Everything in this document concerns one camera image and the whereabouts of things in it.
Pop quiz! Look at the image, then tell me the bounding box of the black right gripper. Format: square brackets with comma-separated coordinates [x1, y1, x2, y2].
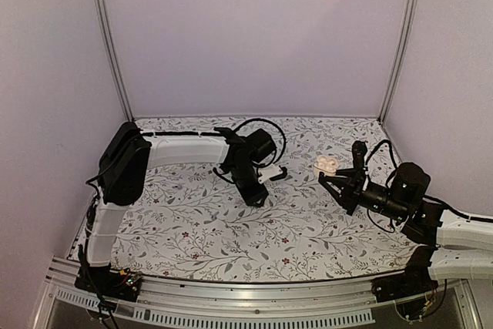
[320, 168, 408, 223]

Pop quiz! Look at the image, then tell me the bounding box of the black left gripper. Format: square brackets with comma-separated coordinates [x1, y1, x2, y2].
[230, 164, 270, 209]

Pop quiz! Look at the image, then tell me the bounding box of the cream earbud charging case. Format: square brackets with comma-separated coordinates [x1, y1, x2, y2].
[313, 155, 340, 177]

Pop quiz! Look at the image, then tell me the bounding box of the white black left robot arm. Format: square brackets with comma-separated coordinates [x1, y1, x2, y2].
[80, 122, 285, 294]

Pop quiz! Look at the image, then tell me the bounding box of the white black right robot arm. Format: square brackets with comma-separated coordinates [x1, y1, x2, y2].
[317, 163, 492, 295]

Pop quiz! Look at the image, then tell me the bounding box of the floral patterned table mat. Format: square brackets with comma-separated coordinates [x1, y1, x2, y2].
[111, 117, 417, 283]

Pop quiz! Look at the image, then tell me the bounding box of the left black cable loop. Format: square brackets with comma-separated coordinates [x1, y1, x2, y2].
[233, 118, 287, 168]

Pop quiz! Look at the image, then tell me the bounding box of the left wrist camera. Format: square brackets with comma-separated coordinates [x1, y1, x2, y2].
[257, 165, 287, 184]

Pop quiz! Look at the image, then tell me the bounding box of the right black cable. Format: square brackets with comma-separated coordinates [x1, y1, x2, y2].
[365, 139, 401, 176]

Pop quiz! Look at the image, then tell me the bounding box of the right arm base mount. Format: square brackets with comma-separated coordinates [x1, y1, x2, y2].
[371, 272, 439, 322]

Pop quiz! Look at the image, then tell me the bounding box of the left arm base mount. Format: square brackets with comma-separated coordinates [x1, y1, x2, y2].
[75, 266, 142, 302]

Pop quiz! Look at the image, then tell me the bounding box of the front aluminium rail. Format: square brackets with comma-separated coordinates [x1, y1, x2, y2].
[33, 257, 491, 328]

